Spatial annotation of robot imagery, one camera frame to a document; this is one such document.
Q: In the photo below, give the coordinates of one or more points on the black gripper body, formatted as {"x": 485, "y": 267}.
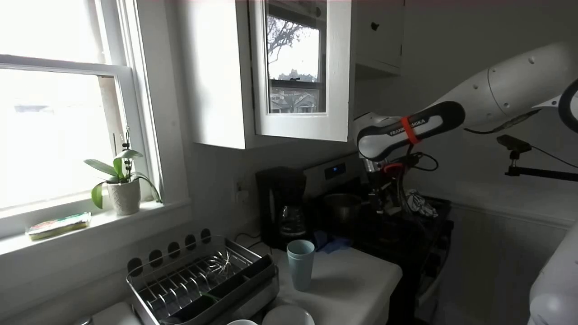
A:
{"x": 386, "y": 175}

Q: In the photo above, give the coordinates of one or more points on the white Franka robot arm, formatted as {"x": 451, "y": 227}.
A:
{"x": 518, "y": 83}

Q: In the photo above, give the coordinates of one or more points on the dark cooking pot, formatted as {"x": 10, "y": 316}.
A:
{"x": 343, "y": 207}

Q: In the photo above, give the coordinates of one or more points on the black coffee maker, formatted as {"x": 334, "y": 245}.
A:
{"x": 274, "y": 198}

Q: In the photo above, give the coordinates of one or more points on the green plant in white pot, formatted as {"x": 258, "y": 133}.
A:
{"x": 124, "y": 191}

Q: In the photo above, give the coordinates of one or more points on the crumpled grey rag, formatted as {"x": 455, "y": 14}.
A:
{"x": 422, "y": 206}

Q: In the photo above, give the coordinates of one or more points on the blue cloth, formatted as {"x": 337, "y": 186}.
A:
{"x": 334, "y": 242}

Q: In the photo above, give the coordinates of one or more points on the teal plastic cup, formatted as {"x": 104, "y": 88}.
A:
{"x": 301, "y": 262}

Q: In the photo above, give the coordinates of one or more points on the white cabinet door glass pane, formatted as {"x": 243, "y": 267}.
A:
{"x": 301, "y": 65}

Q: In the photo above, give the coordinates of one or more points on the small white cabinet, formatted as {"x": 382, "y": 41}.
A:
{"x": 380, "y": 32}

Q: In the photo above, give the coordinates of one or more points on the white plate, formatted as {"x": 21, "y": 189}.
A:
{"x": 288, "y": 314}

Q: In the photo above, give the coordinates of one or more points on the white bowl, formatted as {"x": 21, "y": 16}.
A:
{"x": 243, "y": 321}

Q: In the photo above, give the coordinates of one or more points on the metal dish rack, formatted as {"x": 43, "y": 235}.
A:
{"x": 202, "y": 281}

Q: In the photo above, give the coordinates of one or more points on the green yellow sponge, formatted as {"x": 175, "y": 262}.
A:
{"x": 59, "y": 225}

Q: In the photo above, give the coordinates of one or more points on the white framed window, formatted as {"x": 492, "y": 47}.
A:
{"x": 61, "y": 108}

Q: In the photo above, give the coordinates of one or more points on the black camera on stand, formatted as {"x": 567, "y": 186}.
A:
{"x": 530, "y": 160}

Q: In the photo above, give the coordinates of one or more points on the white wall outlet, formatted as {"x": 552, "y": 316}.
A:
{"x": 241, "y": 191}

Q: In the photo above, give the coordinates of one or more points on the white wall cabinet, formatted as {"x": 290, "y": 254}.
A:
{"x": 214, "y": 72}

